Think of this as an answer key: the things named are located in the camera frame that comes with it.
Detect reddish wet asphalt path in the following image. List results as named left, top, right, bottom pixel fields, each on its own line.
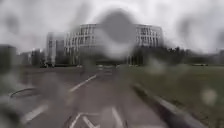
left=19, top=70, right=169, bottom=128

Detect green grass field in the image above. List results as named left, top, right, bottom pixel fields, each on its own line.
left=116, top=64, right=224, bottom=128

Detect large white grid-window building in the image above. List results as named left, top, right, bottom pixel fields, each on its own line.
left=64, top=23, right=164, bottom=66

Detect grey stone kerb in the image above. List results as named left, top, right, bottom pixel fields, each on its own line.
left=131, top=83, right=210, bottom=128

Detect pale tower building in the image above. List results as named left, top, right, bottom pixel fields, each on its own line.
left=45, top=32, right=67, bottom=66

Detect row of dark trees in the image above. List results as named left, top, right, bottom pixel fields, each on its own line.
left=129, top=46, right=224, bottom=66

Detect grey asphalt road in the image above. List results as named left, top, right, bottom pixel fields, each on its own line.
left=0, top=66, right=91, bottom=116

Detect white painted lines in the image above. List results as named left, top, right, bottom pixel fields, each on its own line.
left=20, top=73, right=126, bottom=128

